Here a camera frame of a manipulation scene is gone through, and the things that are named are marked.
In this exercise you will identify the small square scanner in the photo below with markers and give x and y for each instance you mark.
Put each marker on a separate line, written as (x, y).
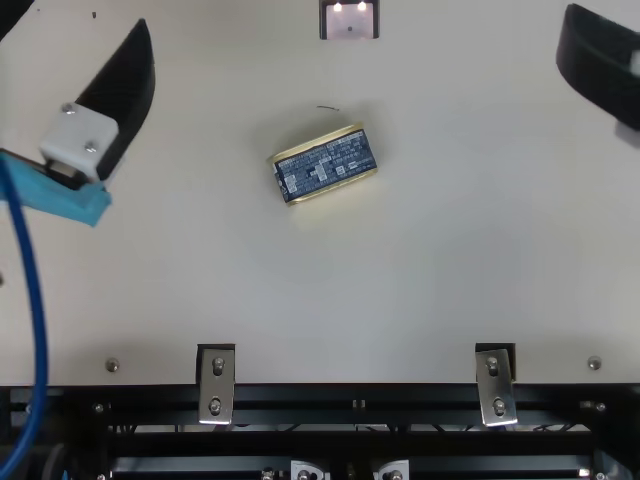
(350, 22)

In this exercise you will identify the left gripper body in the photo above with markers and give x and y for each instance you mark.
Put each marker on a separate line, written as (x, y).
(60, 197)

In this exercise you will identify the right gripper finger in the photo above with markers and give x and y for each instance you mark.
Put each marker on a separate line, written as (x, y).
(595, 65)

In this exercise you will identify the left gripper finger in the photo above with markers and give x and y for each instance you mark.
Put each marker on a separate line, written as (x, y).
(120, 100)

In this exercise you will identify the rectangular tin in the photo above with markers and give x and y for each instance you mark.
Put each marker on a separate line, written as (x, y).
(325, 167)

